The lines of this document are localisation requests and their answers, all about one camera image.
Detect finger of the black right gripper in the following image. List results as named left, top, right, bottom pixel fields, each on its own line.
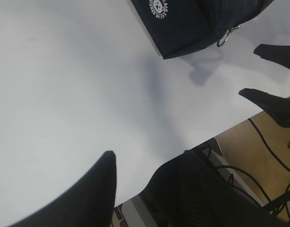
left=254, top=44, right=290, bottom=70
left=238, top=88, right=290, bottom=129

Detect black floor cables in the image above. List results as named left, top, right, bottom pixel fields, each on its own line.
left=201, top=118, right=290, bottom=218

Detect navy blue lunch bag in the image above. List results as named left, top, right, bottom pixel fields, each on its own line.
left=132, top=0, right=272, bottom=60

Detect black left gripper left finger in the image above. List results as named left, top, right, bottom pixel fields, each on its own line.
left=14, top=151, right=117, bottom=227

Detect silver zipper pull ring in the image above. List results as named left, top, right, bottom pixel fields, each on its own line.
left=217, top=23, right=242, bottom=47

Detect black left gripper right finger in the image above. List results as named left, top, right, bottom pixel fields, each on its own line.
left=144, top=151, right=284, bottom=227

